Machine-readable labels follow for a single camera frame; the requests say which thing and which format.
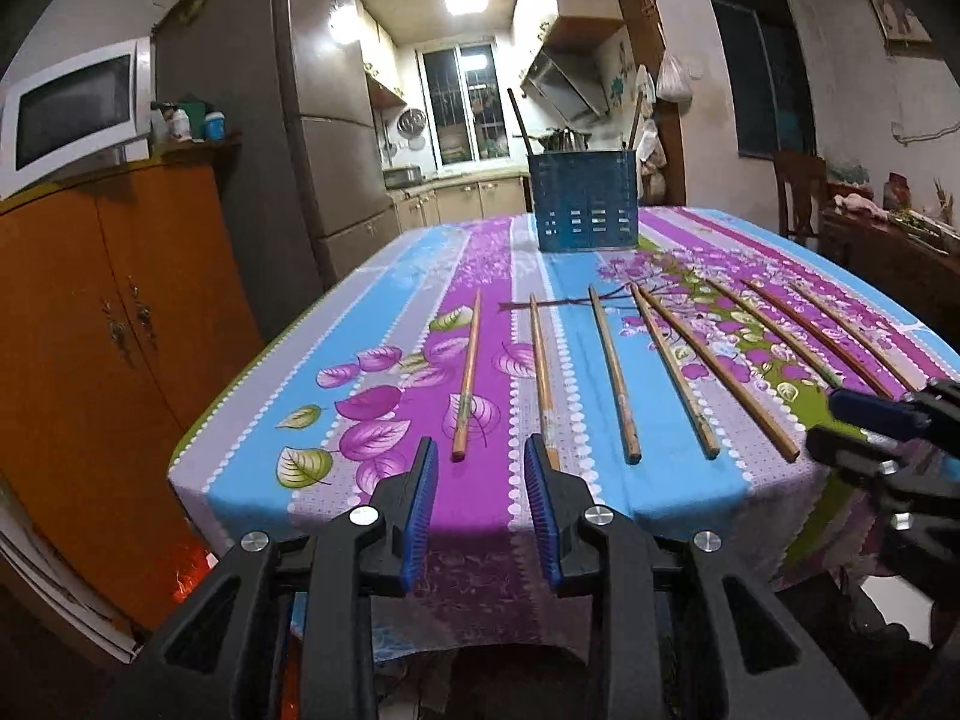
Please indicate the round hanging strainer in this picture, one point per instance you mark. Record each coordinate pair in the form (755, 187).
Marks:
(412, 122)

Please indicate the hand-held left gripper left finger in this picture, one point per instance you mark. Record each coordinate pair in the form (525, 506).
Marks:
(424, 517)

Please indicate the framed wall picture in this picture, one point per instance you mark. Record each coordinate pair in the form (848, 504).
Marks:
(896, 15)

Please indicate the set of wooden chopsticks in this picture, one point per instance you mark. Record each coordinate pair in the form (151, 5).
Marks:
(615, 382)

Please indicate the hanging white plastic bag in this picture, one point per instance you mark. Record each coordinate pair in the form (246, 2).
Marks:
(673, 79)

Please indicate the red plastic bag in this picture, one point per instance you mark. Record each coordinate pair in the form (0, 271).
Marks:
(187, 577)

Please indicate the wooden chair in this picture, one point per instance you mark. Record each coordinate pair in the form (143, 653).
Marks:
(799, 195)

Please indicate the range hood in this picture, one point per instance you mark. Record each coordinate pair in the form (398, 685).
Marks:
(562, 82)

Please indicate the kitchen wall cabinet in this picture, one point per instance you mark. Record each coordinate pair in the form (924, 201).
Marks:
(382, 60)
(570, 15)

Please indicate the blue plastic utensil holder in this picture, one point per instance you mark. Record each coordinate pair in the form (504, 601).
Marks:
(581, 202)

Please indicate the green box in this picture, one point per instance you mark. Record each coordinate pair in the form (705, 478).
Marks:
(196, 105)

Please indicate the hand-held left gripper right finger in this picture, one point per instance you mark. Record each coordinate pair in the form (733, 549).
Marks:
(541, 517)

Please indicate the kitchen base cabinets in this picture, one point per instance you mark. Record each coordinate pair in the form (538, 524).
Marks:
(465, 202)

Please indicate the floral striped tablecloth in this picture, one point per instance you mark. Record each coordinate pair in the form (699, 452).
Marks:
(499, 390)

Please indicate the dark blue-framed window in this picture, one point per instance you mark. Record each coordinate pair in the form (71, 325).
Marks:
(757, 75)

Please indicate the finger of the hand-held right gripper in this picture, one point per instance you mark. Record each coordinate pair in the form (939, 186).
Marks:
(832, 446)
(862, 406)

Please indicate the white microwave oven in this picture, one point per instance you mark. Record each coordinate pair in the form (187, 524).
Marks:
(75, 112)

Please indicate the pink cloth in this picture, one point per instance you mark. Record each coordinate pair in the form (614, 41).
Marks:
(855, 202)

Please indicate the orange wooden cabinet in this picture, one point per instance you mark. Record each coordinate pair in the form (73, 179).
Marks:
(112, 390)

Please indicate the grey refrigerator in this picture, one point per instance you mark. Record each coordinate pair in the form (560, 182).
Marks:
(330, 165)

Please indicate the dark wooden side table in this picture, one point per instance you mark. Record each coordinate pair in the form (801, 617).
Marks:
(885, 262)

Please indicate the kitchen window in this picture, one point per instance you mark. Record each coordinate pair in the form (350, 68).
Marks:
(450, 105)

